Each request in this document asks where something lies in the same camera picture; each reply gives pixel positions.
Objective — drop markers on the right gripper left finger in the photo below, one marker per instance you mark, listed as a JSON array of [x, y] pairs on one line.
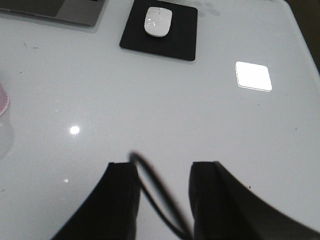
[[110, 211]]

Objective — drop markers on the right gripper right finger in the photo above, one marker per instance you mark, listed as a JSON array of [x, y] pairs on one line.
[[224, 209]]

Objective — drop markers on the pink mesh pen holder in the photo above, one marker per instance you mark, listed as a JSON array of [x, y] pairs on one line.
[[4, 100]]

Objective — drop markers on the black mouse pad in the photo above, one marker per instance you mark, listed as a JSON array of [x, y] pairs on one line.
[[179, 43]]

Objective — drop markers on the white computer mouse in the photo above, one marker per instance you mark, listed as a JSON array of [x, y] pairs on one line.
[[157, 21]]

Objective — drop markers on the grey open laptop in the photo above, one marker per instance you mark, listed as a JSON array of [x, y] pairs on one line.
[[80, 12]]

